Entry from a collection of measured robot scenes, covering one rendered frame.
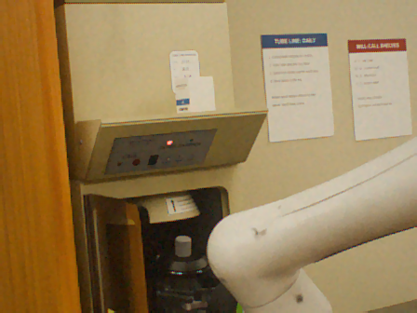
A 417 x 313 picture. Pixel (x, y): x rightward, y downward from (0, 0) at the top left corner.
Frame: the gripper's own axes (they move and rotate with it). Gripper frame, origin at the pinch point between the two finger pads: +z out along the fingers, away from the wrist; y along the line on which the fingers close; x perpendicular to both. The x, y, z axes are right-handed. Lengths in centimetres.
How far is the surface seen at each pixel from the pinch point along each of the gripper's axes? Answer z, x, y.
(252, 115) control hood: -9.3, -29.6, -11.8
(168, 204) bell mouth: 4.3, -14.6, -0.7
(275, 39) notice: 45, -49, -55
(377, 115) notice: 45, -27, -87
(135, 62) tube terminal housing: 1.7, -40.6, 4.6
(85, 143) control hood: -2.3, -27.2, 16.9
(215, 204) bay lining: 6.2, -13.2, -11.5
